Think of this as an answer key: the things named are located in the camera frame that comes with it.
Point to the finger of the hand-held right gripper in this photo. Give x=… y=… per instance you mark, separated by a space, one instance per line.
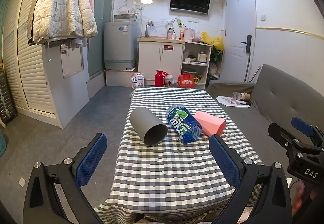
x=302 y=124
x=279 y=134

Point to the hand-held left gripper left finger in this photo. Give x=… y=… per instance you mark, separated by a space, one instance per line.
x=91 y=160

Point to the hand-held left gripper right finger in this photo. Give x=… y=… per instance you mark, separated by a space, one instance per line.
x=224 y=160

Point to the pink hexagonal cup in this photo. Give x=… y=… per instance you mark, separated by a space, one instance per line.
x=210 y=122

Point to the brown paper cup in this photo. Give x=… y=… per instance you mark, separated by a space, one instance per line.
x=245 y=96

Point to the person's right hand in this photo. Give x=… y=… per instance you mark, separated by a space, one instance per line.
x=300 y=195

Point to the grey sofa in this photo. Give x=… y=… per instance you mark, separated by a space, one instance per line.
x=278 y=92

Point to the blue plastic drink bottle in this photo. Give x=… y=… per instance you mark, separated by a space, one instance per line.
x=183 y=122

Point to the paper sheet on sofa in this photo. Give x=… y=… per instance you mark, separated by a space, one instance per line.
x=227 y=101

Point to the grey checkered tablecloth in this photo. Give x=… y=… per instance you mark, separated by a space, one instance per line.
x=164 y=176

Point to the white washing machine platform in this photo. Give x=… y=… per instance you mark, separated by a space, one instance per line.
x=119 y=78

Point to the red shopping bag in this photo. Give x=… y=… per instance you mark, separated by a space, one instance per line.
x=186 y=81

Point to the white printed packet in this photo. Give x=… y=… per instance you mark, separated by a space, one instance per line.
x=138 y=80

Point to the white open shelf unit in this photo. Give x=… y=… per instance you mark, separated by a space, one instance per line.
x=208 y=67

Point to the green potted plant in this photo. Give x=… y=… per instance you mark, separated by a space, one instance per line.
x=217 y=55

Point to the red thermos jug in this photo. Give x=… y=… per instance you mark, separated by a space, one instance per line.
x=159 y=79

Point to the dark plastic crate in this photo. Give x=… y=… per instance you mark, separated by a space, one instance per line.
x=6 y=100

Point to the white louvred wardrobe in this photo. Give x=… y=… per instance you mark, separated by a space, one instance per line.
x=27 y=74

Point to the yellow plastic bag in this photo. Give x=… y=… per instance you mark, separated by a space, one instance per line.
x=214 y=40

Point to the white kitchen sink cabinet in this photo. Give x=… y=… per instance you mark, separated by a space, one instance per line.
x=157 y=62

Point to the grey washing machine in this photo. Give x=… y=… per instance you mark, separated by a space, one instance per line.
x=120 y=44

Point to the white door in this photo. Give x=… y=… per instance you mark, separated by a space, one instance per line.
x=238 y=19

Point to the white electric kettle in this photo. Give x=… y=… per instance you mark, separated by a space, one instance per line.
x=188 y=35

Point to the orange bottle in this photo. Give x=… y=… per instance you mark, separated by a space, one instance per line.
x=182 y=34

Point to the pink bottle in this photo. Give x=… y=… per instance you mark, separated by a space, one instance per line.
x=169 y=35

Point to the metal faucet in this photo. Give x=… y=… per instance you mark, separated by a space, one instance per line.
x=146 y=29

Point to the green power strip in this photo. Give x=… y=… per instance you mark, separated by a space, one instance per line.
x=179 y=22

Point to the basin on washing machine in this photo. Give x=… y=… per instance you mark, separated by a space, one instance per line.
x=125 y=17

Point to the white puffer jacket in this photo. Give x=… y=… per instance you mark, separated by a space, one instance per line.
x=63 y=6

